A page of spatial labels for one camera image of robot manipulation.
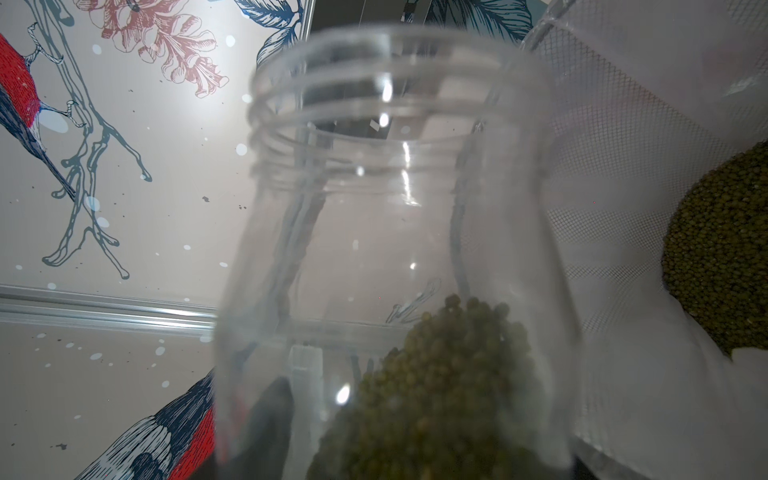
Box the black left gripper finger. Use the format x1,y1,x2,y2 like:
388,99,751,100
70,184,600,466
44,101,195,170
206,377,294,479

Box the green mung beans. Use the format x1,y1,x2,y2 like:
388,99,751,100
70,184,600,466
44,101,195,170
661,142,767,355

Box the jar with red lid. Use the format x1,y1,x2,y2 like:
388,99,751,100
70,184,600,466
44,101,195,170
214,25,580,479

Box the metal mesh trash bin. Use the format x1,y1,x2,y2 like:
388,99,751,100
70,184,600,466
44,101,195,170
523,1,767,337

